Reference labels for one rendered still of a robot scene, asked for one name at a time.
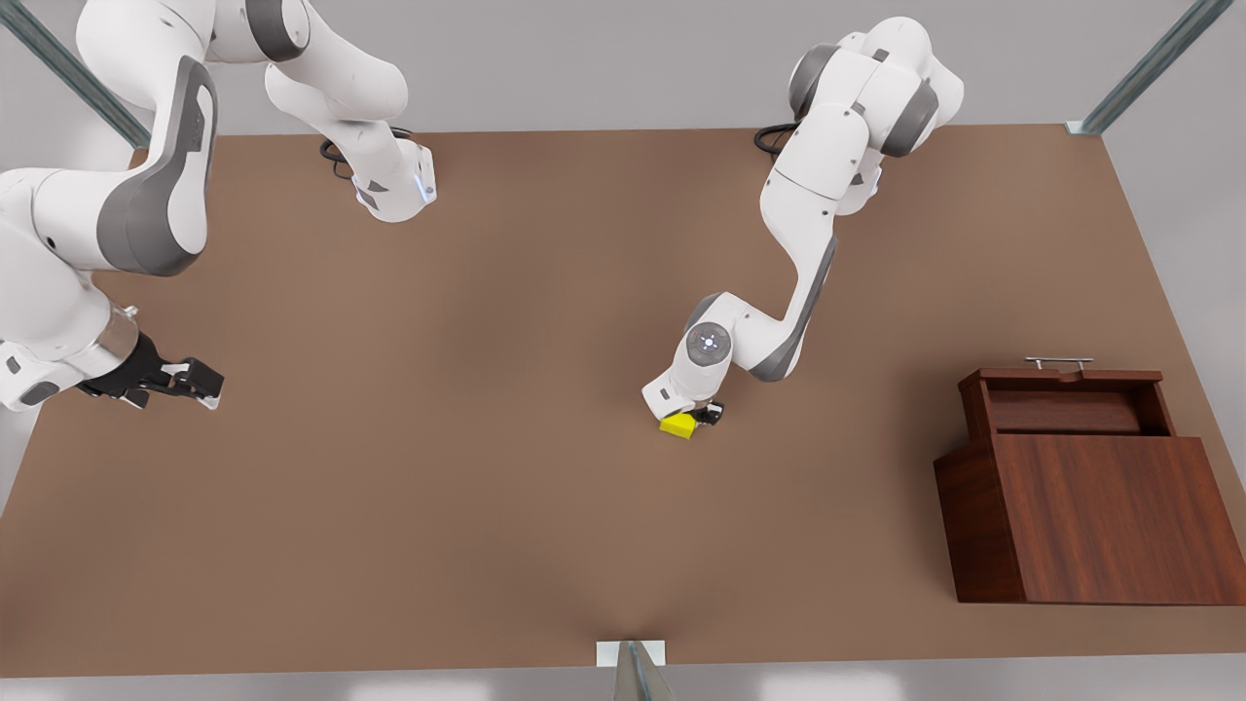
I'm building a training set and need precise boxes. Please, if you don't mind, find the wooden drawer with silver handle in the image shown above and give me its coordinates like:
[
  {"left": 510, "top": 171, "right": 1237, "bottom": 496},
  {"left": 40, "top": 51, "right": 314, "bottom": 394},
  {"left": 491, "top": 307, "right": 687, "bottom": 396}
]
[{"left": 958, "top": 356, "right": 1180, "bottom": 441}]

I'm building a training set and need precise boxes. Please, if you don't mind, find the silver frame post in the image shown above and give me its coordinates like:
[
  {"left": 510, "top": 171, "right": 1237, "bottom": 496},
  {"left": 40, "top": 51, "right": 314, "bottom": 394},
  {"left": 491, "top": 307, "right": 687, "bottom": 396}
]
[
  {"left": 0, "top": 0, "right": 153, "bottom": 150},
  {"left": 595, "top": 640, "right": 675, "bottom": 701},
  {"left": 1064, "top": 0, "right": 1235, "bottom": 136}
]

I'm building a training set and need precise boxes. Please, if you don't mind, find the dark wooden cabinet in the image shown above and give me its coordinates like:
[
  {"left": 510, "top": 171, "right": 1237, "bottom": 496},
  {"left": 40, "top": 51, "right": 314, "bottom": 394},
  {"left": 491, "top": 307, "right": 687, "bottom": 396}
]
[{"left": 934, "top": 433, "right": 1246, "bottom": 608}]

